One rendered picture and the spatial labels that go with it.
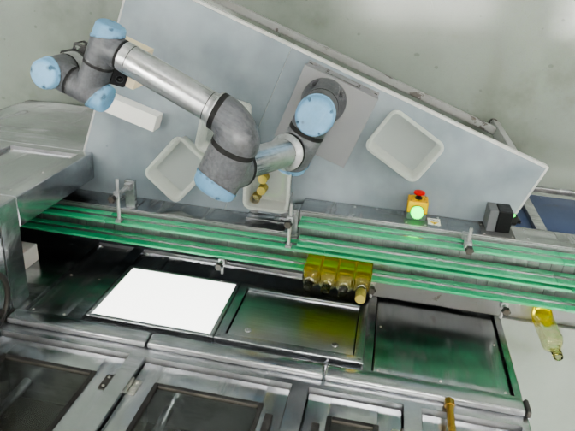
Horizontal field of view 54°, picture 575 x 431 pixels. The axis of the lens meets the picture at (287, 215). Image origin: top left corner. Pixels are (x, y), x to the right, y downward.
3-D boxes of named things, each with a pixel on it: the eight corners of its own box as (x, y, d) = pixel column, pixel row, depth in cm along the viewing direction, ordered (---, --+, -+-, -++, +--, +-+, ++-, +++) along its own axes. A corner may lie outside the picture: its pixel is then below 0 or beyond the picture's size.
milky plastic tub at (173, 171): (151, 166, 221) (141, 173, 213) (186, 127, 212) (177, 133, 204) (183, 197, 224) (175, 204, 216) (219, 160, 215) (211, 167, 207)
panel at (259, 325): (131, 271, 213) (85, 321, 182) (131, 264, 212) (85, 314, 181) (368, 309, 200) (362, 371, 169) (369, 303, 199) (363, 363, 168)
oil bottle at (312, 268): (310, 257, 207) (300, 286, 188) (311, 244, 205) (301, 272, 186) (324, 259, 207) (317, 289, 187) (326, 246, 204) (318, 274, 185)
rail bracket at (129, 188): (133, 203, 224) (106, 227, 203) (131, 163, 217) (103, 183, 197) (144, 205, 223) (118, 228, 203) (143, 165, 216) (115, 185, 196)
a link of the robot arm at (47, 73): (53, 97, 138) (23, 80, 138) (77, 90, 148) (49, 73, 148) (62, 69, 135) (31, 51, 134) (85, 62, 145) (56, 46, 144)
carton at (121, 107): (104, 88, 211) (97, 91, 205) (163, 113, 210) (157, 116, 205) (101, 103, 213) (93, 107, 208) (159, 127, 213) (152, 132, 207)
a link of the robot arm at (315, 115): (346, 100, 175) (341, 109, 163) (325, 136, 181) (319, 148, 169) (312, 81, 174) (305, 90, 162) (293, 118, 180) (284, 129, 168)
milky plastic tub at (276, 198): (247, 199, 217) (242, 208, 209) (250, 144, 208) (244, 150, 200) (292, 206, 214) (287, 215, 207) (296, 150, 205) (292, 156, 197)
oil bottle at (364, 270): (356, 264, 205) (352, 294, 186) (358, 250, 203) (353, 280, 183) (371, 267, 204) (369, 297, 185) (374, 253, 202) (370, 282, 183)
